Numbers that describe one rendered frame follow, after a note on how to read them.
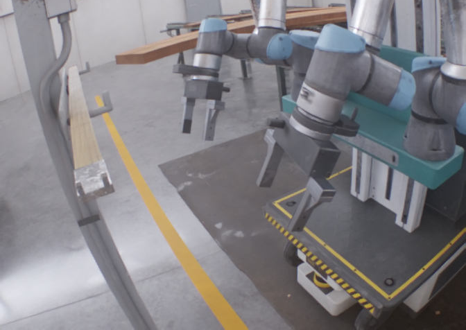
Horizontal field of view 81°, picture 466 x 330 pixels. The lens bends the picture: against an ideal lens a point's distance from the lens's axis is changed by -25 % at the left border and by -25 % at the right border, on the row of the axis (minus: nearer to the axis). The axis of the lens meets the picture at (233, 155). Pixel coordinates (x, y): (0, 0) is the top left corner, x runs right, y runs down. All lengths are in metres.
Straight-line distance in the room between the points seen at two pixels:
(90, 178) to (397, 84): 0.47
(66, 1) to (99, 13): 8.40
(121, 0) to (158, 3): 1.04
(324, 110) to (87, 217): 0.48
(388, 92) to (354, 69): 0.08
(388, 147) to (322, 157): 0.37
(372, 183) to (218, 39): 0.78
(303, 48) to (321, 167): 0.62
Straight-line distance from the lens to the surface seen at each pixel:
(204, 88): 0.90
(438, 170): 0.80
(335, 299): 1.23
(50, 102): 0.63
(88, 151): 0.30
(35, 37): 0.62
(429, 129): 0.81
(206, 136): 0.89
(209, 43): 0.94
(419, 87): 0.79
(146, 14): 9.20
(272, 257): 1.58
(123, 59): 1.62
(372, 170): 1.31
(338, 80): 0.53
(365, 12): 0.68
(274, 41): 0.92
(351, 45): 0.52
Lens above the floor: 1.11
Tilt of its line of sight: 26 degrees down
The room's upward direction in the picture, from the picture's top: 8 degrees counter-clockwise
